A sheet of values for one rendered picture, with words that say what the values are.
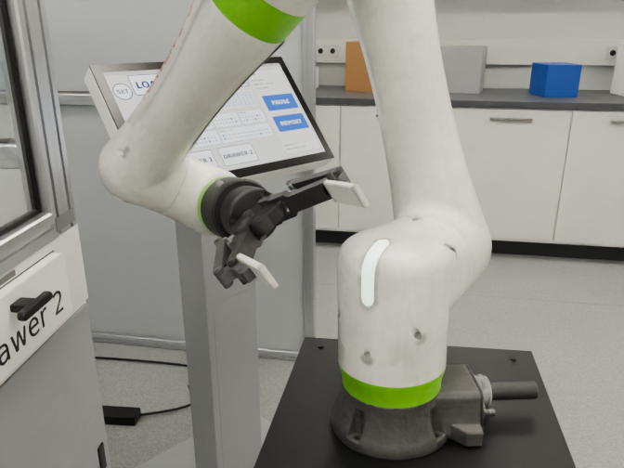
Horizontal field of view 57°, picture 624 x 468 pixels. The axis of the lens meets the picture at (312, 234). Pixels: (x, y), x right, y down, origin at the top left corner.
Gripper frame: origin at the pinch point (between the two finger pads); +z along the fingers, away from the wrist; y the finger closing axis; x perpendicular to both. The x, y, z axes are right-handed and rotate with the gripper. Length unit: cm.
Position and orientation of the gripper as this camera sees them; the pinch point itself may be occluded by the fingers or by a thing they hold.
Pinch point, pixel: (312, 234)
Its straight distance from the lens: 61.5
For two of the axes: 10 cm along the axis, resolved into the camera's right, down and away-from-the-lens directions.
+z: 4.6, 1.5, -8.8
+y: -7.3, 6.3, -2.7
